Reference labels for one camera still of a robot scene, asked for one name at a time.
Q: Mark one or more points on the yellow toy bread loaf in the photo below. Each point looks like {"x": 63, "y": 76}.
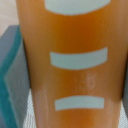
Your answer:
{"x": 76, "y": 52}

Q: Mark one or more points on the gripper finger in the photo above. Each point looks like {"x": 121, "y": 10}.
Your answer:
{"x": 14, "y": 78}

